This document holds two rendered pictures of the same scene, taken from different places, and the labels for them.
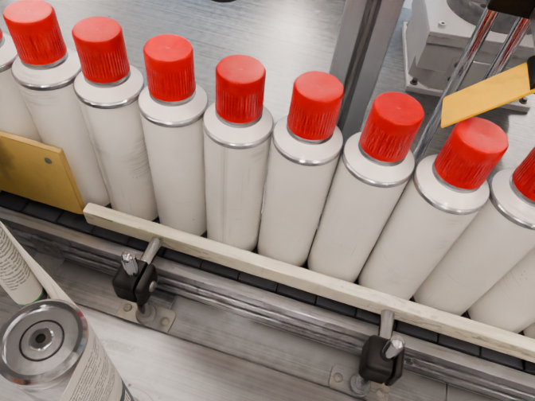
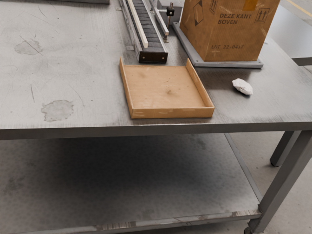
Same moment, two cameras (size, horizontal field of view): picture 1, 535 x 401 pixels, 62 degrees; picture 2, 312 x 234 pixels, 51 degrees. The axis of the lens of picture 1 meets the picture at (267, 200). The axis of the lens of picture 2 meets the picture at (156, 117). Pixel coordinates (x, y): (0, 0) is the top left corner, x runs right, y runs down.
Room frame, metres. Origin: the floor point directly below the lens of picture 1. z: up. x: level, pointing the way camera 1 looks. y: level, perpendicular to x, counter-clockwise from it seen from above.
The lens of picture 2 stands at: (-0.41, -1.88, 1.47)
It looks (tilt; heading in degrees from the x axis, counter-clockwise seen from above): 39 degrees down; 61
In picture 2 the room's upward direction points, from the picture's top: 11 degrees clockwise
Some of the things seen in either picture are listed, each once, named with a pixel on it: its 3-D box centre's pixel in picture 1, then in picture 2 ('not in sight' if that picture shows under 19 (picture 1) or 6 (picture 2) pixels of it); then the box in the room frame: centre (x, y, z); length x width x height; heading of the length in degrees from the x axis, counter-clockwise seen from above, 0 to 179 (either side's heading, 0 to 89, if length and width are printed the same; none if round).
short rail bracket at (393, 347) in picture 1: (377, 366); not in sight; (0.13, -0.11, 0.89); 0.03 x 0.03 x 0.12; 80
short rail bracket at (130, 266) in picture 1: (147, 273); not in sight; (0.18, 0.10, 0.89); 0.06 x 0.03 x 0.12; 170
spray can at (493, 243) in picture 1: (487, 241); not in sight; (0.21, -0.18, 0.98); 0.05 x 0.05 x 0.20
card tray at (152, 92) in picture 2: not in sight; (163, 85); (0.05, -1.06, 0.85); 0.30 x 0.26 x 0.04; 80
